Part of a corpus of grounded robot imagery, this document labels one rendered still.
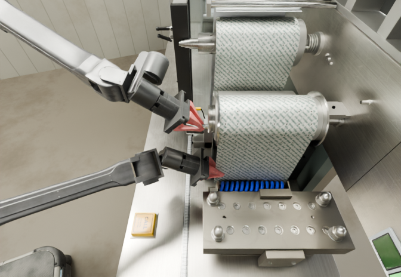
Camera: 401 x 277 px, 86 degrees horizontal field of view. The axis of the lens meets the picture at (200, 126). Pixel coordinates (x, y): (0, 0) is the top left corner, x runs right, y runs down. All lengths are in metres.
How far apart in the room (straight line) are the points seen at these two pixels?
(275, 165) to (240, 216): 0.18
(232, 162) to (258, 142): 0.11
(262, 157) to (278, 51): 0.31
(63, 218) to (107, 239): 0.40
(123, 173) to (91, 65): 0.25
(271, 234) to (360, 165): 0.29
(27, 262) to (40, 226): 0.41
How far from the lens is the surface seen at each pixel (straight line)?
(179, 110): 0.50
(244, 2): 0.69
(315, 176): 0.82
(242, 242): 0.66
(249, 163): 0.65
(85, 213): 1.98
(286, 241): 0.69
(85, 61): 0.53
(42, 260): 1.70
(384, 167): 0.58
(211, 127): 0.55
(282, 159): 0.65
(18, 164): 2.56
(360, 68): 0.64
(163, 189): 0.86
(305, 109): 0.57
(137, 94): 0.47
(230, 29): 0.67
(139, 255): 0.80
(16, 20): 0.67
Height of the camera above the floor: 1.66
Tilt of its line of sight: 48 degrees down
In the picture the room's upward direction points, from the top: straight up
